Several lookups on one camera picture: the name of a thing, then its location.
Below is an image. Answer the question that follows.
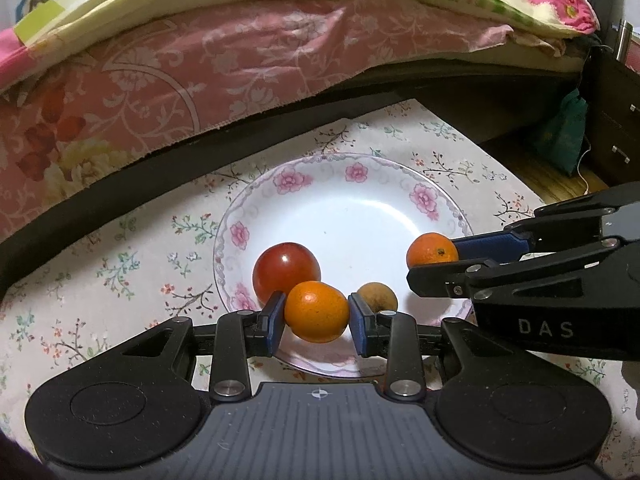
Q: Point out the dark bed frame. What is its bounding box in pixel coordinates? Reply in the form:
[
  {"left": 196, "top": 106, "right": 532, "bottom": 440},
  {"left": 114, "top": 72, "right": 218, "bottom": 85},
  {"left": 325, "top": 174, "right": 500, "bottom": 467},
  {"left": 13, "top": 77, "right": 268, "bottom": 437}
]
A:
[{"left": 0, "top": 42, "right": 601, "bottom": 301}]

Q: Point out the green cloth bag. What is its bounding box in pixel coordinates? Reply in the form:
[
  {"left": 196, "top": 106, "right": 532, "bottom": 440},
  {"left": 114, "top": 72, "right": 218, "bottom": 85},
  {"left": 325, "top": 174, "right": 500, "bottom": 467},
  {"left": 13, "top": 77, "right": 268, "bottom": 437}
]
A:
[{"left": 532, "top": 89, "right": 588, "bottom": 177}]

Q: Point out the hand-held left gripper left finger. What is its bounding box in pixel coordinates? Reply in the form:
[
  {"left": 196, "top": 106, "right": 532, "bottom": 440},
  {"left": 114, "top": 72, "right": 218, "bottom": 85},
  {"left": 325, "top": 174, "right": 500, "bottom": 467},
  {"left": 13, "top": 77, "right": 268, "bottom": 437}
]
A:
[{"left": 119, "top": 291, "right": 287, "bottom": 404}]

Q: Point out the patchwork quilt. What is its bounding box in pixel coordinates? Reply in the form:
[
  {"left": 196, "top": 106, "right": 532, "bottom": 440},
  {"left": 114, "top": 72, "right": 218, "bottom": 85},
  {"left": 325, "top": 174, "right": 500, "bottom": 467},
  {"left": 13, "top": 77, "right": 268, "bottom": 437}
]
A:
[{"left": 0, "top": 0, "right": 601, "bottom": 91}]

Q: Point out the floral tablecloth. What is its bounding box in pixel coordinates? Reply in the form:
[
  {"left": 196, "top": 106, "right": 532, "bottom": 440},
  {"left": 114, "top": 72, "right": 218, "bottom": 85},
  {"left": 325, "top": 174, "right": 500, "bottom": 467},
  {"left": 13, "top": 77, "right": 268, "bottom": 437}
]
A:
[{"left": 0, "top": 99, "right": 640, "bottom": 461}]

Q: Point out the large red tomato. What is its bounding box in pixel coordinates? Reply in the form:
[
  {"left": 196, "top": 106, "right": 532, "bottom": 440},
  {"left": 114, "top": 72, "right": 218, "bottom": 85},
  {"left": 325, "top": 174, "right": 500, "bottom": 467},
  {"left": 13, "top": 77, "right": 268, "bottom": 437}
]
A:
[{"left": 252, "top": 242, "right": 322, "bottom": 306}]

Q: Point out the white cable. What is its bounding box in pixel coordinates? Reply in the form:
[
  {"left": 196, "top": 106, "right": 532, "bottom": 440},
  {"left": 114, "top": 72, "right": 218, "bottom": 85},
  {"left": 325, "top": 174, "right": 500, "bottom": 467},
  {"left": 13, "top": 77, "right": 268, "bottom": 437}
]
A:
[{"left": 575, "top": 142, "right": 594, "bottom": 196}]

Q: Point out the dark wooden nightstand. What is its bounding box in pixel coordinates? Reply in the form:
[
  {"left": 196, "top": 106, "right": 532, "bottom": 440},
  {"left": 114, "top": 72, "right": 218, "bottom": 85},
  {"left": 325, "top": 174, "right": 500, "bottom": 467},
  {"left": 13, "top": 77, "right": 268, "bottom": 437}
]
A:
[{"left": 580, "top": 0, "right": 640, "bottom": 191}]

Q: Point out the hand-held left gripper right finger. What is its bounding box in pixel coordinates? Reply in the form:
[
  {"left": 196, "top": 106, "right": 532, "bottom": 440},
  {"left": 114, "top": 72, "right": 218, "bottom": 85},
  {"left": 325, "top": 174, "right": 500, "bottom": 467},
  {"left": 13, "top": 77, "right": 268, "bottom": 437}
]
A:
[{"left": 347, "top": 292, "right": 503, "bottom": 404}]

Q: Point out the small brown round fruit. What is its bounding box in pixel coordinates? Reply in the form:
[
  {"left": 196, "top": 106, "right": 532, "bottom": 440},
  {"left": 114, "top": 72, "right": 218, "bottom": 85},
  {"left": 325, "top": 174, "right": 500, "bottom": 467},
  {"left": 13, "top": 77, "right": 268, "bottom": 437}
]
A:
[{"left": 356, "top": 282, "right": 399, "bottom": 313}]

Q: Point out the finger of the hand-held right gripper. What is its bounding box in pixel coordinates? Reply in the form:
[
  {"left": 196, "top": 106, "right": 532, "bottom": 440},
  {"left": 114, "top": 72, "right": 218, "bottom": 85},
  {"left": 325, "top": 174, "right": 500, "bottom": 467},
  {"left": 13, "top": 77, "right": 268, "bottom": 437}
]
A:
[
  {"left": 406, "top": 238, "right": 640, "bottom": 303},
  {"left": 452, "top": 182, "right": 640, "bottom": 266}
]

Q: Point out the metal cup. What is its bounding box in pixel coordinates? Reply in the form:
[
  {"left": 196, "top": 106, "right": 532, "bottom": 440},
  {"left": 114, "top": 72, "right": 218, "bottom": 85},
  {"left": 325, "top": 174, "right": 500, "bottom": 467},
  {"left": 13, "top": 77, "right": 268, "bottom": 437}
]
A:
[{"left": 612, "top": 19, "right": 635, "bottom": 61}]

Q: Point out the white floral rimmed plate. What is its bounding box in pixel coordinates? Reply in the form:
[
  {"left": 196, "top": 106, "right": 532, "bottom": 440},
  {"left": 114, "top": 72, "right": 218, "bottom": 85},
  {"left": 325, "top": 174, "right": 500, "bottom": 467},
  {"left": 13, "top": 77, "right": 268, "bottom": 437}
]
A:
[{"left": 213, "top": 152, "right": 476, "bottom": 378}]

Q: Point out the orange tangerine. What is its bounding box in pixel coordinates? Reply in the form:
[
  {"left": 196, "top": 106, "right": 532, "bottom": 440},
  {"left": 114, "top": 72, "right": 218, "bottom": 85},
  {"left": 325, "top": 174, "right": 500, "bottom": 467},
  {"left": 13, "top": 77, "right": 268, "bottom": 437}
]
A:
[
  {"left": 406, "top": 232, "right": 459, "bottom": 270},
  {"left": 284, "top": 281, "right": 351, "bottom": 344}
]

